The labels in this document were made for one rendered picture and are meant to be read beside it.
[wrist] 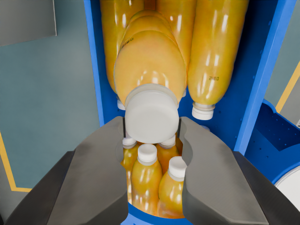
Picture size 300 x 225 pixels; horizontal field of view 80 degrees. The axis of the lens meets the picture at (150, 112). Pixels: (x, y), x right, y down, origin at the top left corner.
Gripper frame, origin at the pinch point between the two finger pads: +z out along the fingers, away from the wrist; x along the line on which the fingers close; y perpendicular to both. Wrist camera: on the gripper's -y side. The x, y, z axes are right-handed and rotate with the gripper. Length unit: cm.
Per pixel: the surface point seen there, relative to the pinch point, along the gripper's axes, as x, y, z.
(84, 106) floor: -53, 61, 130
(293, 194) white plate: 47, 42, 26
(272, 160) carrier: 41, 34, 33
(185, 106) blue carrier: 10.7, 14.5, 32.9
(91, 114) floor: -48, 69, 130
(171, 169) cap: 4.4, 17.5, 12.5
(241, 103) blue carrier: 18.5, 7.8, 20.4
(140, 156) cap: -1.2, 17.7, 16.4
